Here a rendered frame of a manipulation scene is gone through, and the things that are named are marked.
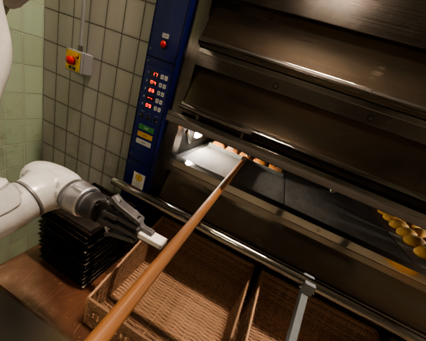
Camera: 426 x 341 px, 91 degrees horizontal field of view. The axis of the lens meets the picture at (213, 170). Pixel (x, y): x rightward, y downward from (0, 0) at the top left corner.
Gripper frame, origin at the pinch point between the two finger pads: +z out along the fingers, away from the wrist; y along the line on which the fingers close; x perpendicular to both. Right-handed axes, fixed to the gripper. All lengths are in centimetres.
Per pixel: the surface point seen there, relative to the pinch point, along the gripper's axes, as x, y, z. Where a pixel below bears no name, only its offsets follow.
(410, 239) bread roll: -79, -2, 100
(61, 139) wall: -55, 21, -99
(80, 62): -47, -27, -82
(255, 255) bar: -16.1, 2.4, 26.8
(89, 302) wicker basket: -5, 47, -19
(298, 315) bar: -10.7, 9.7, 43.3
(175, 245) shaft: -0.2, -1.4, 6.3
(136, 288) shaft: 13.7, -1.4, 5.7
